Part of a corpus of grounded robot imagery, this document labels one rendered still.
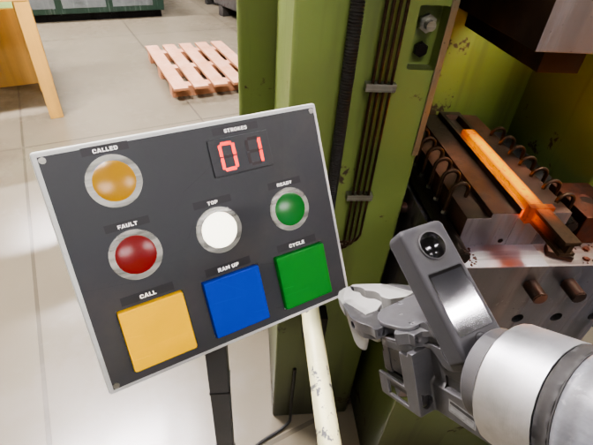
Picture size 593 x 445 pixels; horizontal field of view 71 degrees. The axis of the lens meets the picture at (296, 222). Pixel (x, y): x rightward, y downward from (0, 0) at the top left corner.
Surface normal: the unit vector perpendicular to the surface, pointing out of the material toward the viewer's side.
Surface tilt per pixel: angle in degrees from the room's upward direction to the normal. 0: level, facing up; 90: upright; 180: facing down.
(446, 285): 28
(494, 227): 90
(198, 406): 0
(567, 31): 90
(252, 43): 90
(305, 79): 90
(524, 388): 52
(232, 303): 60
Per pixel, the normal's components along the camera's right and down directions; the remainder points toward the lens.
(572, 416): -0.80, -0.38
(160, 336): 0.47, 0.10
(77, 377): 0.06, -0.78
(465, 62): 0.09, 0.63
